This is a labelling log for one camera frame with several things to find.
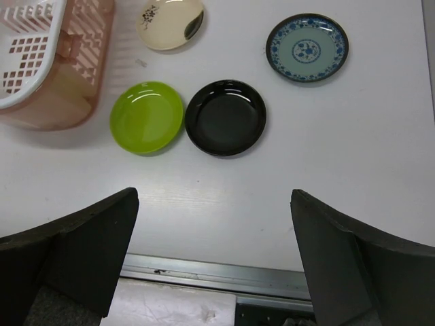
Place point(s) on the cream floral plate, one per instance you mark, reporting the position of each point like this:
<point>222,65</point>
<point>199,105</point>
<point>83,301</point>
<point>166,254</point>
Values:
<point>167,25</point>

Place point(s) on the black plate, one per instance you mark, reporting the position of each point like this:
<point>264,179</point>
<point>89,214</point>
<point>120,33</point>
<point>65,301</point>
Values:
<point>225,118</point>

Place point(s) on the blue white patterned plate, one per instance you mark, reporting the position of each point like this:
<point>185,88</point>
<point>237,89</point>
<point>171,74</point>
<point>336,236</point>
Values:
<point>307,48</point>

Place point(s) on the aluminium table rail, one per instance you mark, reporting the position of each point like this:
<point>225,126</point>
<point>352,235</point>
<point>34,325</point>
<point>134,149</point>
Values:
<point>264,296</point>

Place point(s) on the green plastic plate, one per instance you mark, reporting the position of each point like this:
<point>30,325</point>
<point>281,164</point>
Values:
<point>146,117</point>

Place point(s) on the pink drip tray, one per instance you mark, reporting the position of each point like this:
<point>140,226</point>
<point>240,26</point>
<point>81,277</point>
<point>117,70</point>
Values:
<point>70,93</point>

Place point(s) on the white slotted dish rack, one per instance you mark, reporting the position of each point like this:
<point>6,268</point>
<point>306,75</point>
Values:
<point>29,36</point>

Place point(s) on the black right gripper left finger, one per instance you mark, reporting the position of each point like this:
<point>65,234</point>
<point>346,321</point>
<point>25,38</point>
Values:
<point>65,272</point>

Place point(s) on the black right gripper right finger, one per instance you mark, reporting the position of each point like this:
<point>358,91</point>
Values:
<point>358,274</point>

